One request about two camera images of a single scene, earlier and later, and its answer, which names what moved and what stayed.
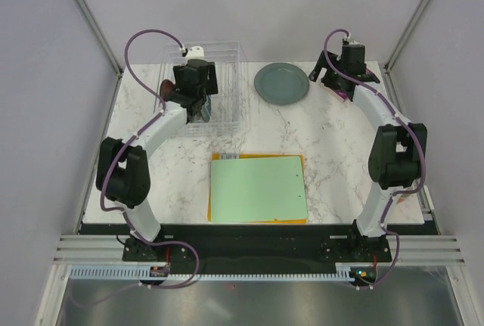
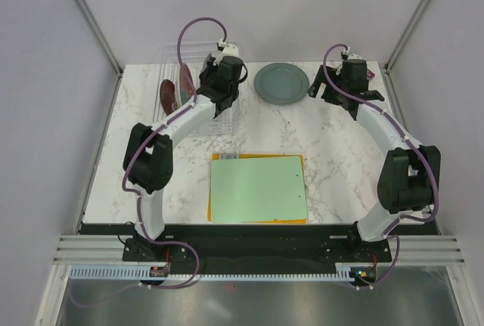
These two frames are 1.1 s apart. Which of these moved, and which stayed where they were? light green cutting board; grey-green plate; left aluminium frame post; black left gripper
Moved: black left gripper
Stayed: left aluminium frame post; grey-green plate; light green cutting board
